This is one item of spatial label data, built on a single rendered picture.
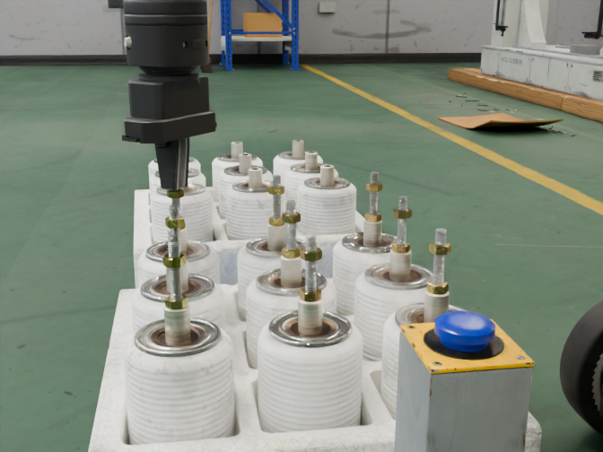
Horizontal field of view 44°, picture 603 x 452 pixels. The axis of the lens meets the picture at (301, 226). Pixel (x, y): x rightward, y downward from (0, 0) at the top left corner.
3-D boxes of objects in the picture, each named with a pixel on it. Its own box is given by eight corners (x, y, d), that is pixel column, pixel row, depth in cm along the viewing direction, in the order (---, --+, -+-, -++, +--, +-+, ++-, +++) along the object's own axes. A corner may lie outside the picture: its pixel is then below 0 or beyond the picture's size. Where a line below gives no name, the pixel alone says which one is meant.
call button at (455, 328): (479, 334, 53) (481, 307, 52) (502, 360, 49) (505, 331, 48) (425, 337, 52) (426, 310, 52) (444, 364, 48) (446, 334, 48)
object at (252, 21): (278, 36, 655) (278, 12, 649) (282, 37, 631) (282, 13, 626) (243, 36, 650) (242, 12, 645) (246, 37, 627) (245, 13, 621)
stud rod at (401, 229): (406, 265, 80) (409, 197, 78) (398, 266, 79) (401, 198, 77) (401, 263, 81) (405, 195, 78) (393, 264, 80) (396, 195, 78)
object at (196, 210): (212, 285, 128) (208, 182, 122) (217, 306, 119) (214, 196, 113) (154, 289, 126) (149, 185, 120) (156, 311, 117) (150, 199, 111)
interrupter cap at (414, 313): (493, 328, 68) (494, 321, 68) (435, 350, 64) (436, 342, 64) (434, 302, 74) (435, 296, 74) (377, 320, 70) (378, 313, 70)
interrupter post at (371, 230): (374, 250, 90) (375, 224, 89) (358, 246, 91) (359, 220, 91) (386, 246, 92) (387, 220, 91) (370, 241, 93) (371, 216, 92)
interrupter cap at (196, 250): (207, 243, 92) (207, 238, 92) (213, 264, 85) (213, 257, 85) (144, 247, 91) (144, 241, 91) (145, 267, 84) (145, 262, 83)
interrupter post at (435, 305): (453, 325, 69) (456, 292, 68) (435, 332, 68) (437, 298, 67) (435, 317, 71) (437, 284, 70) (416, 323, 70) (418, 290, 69)
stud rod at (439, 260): (443, 308, 69) (449, 230, 66) (435, 310, 68) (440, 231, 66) (437, 304, 69) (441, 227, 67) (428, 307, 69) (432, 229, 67)
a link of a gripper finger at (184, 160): (187, 188, 85) (185, 134, 83) (166, 185, 87) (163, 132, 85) (196, 186, 86) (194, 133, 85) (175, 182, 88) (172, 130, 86)
